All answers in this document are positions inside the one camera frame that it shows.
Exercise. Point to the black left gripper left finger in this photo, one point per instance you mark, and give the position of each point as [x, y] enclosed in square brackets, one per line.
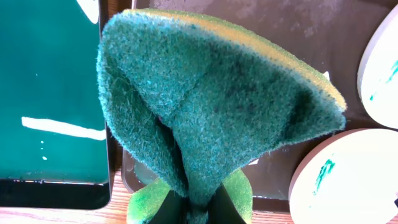
[173, 210]

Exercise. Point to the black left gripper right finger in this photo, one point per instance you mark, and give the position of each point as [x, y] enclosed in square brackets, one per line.
[221, 209]

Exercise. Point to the green and yellow sponge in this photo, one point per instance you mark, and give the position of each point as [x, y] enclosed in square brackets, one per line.
[195, 98]

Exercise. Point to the white plate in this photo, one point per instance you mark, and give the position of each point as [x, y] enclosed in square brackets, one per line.
[349, 178]
[377, 73]

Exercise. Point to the black tub of green water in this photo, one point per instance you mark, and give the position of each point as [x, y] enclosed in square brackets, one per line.
[53, 135]

